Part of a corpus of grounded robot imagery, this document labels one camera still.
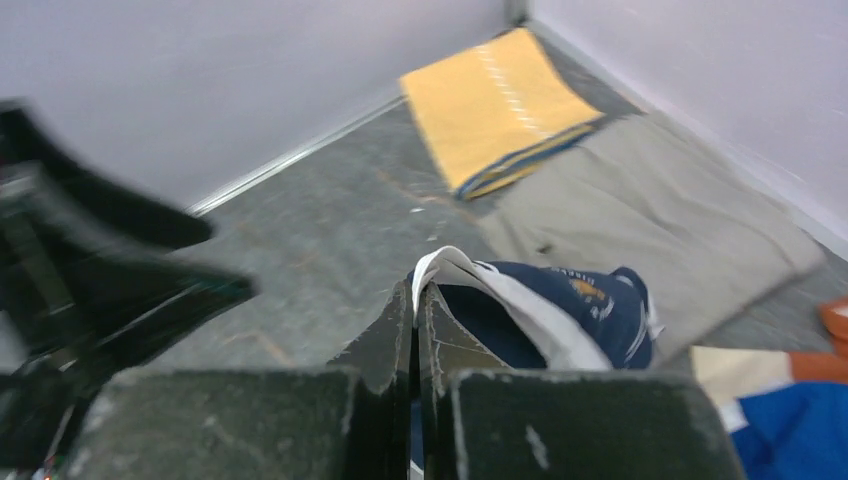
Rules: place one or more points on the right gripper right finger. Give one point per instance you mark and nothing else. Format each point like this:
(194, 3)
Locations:
(483, 420)

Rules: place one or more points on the folded grey cloth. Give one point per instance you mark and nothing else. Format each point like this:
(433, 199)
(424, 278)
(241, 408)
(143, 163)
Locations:
(645, 194)

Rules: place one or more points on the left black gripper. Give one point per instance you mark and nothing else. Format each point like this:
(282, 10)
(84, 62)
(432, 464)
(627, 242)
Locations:
(90, 285)

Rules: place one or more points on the navy blue white-trimmed underwear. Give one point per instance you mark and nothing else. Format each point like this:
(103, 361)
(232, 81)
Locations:
(552, 318)

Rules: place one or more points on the peach orange underwear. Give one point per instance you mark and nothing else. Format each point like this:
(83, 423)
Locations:
(726, 374)

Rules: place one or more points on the royal blue white-striped underwear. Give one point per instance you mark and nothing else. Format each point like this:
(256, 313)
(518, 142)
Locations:
(796, 432)

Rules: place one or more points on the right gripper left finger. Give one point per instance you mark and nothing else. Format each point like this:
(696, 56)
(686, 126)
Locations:
(348, 419)

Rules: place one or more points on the folded yellow cloth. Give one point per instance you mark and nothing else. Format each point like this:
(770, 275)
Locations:
(491, 113)

